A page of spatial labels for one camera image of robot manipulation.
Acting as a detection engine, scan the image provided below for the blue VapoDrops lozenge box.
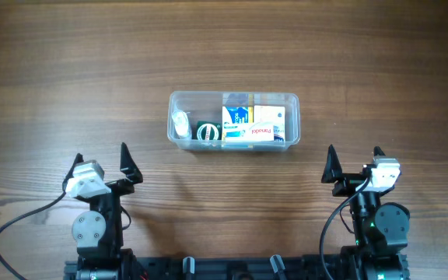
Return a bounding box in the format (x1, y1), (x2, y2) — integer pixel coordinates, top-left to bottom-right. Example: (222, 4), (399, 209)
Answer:
(222, 106), (254, 127)

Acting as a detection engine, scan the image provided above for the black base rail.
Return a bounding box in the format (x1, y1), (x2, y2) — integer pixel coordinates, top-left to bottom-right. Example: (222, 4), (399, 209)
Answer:
(130, 254), (410, 280)

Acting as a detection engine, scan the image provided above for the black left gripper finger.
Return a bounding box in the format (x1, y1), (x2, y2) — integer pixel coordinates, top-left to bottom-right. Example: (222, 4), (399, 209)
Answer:
(62, 153), (84, 191)
(120, 142), (143, 184)

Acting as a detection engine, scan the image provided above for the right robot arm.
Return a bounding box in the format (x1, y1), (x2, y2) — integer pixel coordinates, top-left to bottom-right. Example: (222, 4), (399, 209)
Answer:
(321, 145), (410, 280)

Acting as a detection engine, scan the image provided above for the green Zam-Buk ointment box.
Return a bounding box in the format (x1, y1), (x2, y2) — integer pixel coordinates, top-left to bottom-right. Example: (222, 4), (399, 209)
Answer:
(196, 121), (222, 141)

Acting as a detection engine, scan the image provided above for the white calamine lotion bottle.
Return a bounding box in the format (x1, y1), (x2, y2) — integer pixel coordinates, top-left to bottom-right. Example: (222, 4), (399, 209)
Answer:
(171, 110), (192, 139)

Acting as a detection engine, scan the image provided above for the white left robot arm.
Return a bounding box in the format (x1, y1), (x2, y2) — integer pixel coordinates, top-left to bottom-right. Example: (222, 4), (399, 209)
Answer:
(63, 144), (348, 280)

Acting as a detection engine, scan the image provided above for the white Panadol caplet box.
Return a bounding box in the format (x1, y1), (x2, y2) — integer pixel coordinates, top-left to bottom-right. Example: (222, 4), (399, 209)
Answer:
(222, 122), (274, 142)

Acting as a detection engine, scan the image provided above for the white Hansaplast plaster box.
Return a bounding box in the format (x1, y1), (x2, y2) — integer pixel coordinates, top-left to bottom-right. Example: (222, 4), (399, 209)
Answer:
(254, 105), (285, 142)

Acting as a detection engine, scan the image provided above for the clear plastic container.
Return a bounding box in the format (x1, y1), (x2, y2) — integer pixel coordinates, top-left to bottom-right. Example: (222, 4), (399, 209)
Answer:
(167, 91), (301, 151)

